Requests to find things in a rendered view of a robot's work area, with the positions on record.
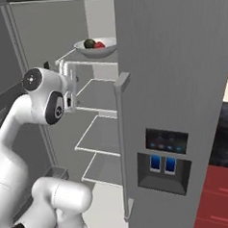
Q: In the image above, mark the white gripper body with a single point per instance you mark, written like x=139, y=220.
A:
x=68, y=75

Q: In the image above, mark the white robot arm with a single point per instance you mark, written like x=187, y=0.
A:
x=13, y=164

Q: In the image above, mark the glass fridge shelf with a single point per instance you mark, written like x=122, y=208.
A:
x=99, y=136
x=89, y=59
x=98, y=96
x=103, y=169

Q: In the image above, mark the grey fridge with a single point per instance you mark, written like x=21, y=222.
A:
x=48, y=27

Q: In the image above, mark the white bowl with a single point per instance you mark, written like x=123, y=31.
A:
x=97, y=51

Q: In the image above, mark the dark green squash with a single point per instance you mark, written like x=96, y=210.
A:
x=89, y=43

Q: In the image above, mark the red bell pepper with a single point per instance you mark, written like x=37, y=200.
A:
x=99, y=45

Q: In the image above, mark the grey fridge door with dispenser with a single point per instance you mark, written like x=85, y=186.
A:
x=180, y=66

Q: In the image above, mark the grey door bin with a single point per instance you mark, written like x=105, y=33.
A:
x=55, y=173

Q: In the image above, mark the red cabinet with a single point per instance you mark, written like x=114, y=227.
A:
x=221, y=201

